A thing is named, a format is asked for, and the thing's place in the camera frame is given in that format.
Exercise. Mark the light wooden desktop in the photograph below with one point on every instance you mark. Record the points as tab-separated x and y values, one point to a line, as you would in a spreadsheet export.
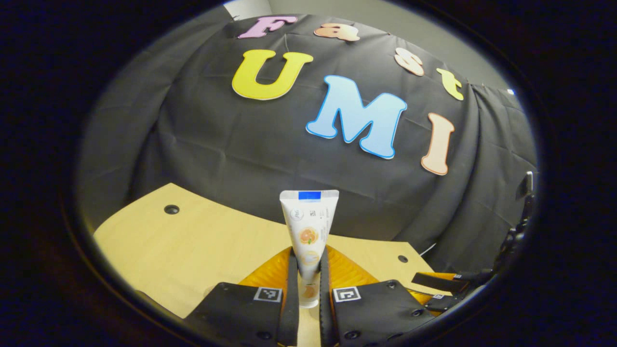
202	246

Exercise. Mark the white toothpaste tube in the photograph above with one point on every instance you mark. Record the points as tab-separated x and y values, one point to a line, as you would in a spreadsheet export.
309	231

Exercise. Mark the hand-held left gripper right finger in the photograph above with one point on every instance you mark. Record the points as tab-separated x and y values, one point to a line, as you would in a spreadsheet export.
325	299

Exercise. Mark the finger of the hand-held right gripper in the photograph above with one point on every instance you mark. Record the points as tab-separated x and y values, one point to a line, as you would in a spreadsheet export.
446	302
443	282

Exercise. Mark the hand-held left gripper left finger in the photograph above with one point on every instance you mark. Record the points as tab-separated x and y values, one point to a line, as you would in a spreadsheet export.
289	299

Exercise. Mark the black backdrop cloth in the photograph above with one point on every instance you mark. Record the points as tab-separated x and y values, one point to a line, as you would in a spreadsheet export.
241	154

